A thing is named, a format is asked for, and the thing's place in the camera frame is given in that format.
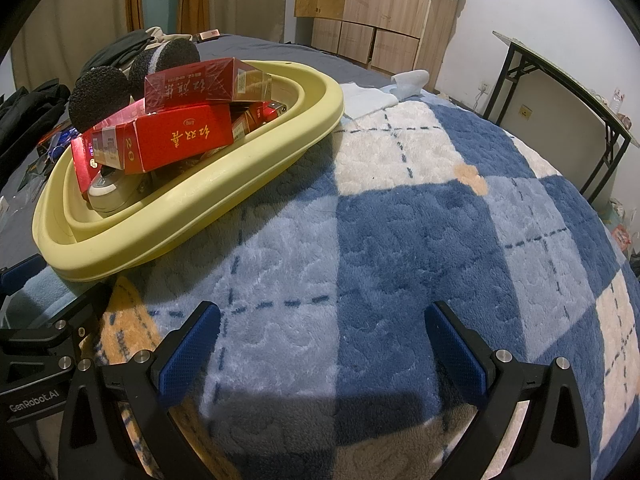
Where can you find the small red box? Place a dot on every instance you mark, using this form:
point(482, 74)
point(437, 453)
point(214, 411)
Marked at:
point(207, 35)

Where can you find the grey bedsheet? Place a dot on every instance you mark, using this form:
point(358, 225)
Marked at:
point(280, 52)

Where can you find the blue snack packet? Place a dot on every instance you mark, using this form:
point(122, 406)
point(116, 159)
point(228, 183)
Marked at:
point(69, 138)

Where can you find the beige round lidded pot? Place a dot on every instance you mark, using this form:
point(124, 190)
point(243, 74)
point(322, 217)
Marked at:
point(115, 192)

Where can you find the clear plastic bottle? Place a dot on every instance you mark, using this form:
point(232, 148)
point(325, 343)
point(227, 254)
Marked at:
point(619, 101)

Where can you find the black round sponge block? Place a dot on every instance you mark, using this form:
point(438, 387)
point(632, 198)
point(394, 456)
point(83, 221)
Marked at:
point(165, 62)
point(97, 97)

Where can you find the red gold cigarette carton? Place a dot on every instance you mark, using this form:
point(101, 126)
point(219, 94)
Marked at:
point(200, 80)

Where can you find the yellow plastic basin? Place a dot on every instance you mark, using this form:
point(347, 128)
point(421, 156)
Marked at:
point(210, 180)

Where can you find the beige curtain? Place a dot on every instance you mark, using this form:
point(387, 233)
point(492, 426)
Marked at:
point(75, 15)

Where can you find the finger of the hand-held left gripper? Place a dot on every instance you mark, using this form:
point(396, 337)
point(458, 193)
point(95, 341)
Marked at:
point(90, 305)
point(20, 274)

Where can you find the light blue cloth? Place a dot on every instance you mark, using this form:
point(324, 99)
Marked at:
point(385, 91)

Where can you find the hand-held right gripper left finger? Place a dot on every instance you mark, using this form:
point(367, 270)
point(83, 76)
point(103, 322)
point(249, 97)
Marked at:
point(192, 355)

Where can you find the black folding table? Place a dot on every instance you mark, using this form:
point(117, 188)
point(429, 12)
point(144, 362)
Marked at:
point(565, 77)

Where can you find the wooden wardrobe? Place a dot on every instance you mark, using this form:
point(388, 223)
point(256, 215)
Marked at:
point(380, 5)

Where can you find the blue plaid blanket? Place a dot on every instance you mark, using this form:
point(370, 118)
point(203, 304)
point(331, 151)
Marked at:
point(400, 235)

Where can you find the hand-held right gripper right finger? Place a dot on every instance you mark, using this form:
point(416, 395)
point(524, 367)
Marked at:
point(455, 355)

